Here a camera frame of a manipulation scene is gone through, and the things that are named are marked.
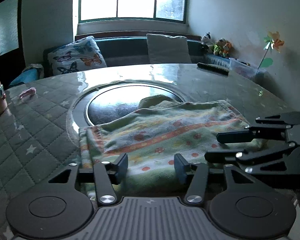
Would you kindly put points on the small pink cloth item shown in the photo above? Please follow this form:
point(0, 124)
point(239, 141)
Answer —
point(27, 93)

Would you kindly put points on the dark door with glass pane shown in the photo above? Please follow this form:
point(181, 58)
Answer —
point(7, 22)

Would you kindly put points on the black remote control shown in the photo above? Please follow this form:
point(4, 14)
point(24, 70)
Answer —
point(212, 68)

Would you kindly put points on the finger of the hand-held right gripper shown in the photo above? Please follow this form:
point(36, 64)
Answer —
point(235, 136)
point(222, 156)

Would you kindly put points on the plush toy in green shirt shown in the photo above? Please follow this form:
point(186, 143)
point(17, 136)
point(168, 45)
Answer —
point(218, 47)

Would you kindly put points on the quilted star table cover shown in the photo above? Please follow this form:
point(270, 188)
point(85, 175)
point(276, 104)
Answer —
point(40, 130)

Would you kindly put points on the black and white plush cow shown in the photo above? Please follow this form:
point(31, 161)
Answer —
point(207, 41)

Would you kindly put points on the plain grey pillow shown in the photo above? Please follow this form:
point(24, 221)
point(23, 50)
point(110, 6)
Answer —
point(168, 48)

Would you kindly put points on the patterned pastel garment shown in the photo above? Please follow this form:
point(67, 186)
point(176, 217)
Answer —
point(152, 135)

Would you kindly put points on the butterfly print pillow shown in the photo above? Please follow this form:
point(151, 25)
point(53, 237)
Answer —
point(76, 56)

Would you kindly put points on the blue corner sofa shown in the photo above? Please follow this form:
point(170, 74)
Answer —
point(125, 50)

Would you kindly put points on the clear plastic storage box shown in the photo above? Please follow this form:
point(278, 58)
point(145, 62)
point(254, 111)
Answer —
point(247, 70)

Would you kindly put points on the colourful toy pinwheel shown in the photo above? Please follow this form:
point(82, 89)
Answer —
point(272, 42)

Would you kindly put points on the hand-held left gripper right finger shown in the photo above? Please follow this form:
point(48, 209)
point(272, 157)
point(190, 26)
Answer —
point(181, 168)

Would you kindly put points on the orange plush toy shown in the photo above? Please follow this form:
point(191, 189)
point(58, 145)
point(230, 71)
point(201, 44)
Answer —
point(227, 48)

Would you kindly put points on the crumpled blanket on sofa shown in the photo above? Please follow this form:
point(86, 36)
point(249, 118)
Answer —
point(35, 70)

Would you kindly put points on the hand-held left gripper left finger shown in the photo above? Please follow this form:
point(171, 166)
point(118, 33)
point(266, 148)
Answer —
point(122, 166)

